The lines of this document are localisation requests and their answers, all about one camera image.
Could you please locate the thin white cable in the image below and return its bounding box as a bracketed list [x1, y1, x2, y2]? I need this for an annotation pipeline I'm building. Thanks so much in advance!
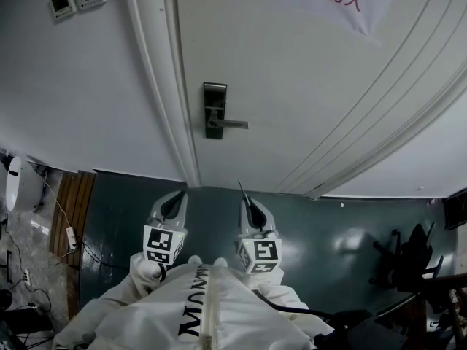
[42, 174, 73, 230]

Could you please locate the thick black gripper cable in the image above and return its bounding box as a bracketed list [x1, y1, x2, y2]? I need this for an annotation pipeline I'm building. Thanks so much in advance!
[254, 290, 341, 321]

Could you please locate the brown wooden floor step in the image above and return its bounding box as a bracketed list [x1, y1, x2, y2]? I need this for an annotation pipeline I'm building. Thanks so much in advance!
[49, 169, 97, 320]

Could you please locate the dark metal lock plate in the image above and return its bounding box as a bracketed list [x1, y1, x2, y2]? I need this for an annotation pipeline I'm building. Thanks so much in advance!
[203, 82, 228, 139]

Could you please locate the person's white jacket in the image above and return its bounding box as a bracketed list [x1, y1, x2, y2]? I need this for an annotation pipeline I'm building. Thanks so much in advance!
[93, 262, 317, 350]

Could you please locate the white panelled door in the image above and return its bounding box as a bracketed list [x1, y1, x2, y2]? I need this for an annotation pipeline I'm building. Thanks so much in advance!
[174, 0, 467, 197]

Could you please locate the person's right forearm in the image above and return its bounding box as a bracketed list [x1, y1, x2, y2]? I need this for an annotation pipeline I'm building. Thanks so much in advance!
[250, 268, 331, 342]

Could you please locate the dark wooden furniture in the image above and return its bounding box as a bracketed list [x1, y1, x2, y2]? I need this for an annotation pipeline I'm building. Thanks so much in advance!
[400, 271, 467, 350]

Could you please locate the person's left forearm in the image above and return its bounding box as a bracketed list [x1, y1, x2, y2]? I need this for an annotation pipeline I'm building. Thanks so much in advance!
[53, 252, 166, 350]

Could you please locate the thin black floor cable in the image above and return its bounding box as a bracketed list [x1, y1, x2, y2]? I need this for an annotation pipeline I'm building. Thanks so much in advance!
[77, 241, 133, 272]

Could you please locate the black office chair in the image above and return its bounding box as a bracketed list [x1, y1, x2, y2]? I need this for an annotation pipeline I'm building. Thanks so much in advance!
[368, 222, 445, 295]

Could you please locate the white door frame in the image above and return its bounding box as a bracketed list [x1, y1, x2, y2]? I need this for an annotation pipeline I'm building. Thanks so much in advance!
[122, 0, 467, 201]

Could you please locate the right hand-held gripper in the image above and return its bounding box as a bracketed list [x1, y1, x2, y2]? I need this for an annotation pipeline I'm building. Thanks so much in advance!
[234, 198, 282, 275]

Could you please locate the paper sign red text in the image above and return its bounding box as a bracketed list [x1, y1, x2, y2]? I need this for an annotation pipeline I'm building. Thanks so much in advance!
[254, 0, 385, 47]

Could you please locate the silver lever door handle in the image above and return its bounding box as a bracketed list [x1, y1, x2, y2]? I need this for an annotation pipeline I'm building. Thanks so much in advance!
[207, 116, 250, 131]

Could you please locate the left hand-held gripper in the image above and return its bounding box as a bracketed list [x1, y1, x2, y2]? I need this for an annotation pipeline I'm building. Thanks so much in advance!
[142, 190, 188, 265]

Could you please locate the white oval appliance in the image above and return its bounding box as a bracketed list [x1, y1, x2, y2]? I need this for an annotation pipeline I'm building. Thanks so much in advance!
[4, 155, 43, 213]

